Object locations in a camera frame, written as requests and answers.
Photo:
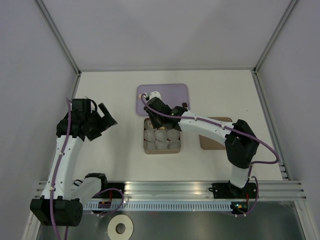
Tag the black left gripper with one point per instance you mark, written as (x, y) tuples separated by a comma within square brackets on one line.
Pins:
[(105, 122)]

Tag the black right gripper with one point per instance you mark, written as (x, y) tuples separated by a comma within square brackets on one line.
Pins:
[(155, 124)]

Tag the white shell chocolate top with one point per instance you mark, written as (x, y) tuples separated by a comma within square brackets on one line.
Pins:
[(149, 124)]

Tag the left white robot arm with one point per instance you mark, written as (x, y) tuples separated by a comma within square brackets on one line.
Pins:
[(59, 205)]

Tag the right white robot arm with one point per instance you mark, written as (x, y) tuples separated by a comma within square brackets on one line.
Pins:
[(237, 138)]

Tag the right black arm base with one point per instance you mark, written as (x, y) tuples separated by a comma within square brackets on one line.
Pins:
[(228, 191)]

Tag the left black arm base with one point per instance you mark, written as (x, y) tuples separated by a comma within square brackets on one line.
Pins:
[(111, 196)]

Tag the gold square chocolate tin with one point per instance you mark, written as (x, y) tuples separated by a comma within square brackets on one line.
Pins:
[(157, 151)]

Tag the white paper cup one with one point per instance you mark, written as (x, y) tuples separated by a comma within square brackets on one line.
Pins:
[(146, 125)]

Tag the white paper cup five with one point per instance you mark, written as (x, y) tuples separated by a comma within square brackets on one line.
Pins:
[(161, 135)]

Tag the white paper cup four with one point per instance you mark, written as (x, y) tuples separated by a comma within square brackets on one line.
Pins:
[(149, 135)]

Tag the white paper cup six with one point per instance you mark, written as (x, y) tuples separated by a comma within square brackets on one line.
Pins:
[(173, 134)]

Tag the white paper cup eight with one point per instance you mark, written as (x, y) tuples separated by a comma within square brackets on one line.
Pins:
[(162, 145)]

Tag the white paper cup seven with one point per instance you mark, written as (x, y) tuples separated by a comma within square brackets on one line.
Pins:
[(149, 145)]

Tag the white paper cup nine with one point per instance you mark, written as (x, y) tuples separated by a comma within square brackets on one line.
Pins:
[(174, 144)]

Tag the lilac plastic tray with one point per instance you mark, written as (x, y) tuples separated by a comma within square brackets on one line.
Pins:
[(172, 94)]

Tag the gold tin lid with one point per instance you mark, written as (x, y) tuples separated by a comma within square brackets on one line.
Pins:
[(208, 144)]

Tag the white tape roll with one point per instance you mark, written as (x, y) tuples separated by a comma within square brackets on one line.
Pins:
[(120, 227)]

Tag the white slotted cable duct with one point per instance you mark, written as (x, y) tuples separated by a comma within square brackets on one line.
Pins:
[(169, 206)]

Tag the left aluminium frame post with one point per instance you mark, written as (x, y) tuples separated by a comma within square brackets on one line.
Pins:
[(56, 33)]

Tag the aluminium frame post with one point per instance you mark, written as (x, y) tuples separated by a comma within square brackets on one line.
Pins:
[(275, 34), (56, 33)]

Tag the aluminium front rail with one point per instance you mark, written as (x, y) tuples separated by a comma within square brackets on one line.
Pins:
[(268, 190)]

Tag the aluminium rail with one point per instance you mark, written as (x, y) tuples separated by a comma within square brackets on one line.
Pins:
[(268, 190), (270, 125)]

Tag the right side aluminium rail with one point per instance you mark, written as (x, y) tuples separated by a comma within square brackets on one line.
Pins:
[(270, 125)]

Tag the right aluminium frame post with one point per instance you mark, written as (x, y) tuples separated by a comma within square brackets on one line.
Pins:
[(275, 34)]

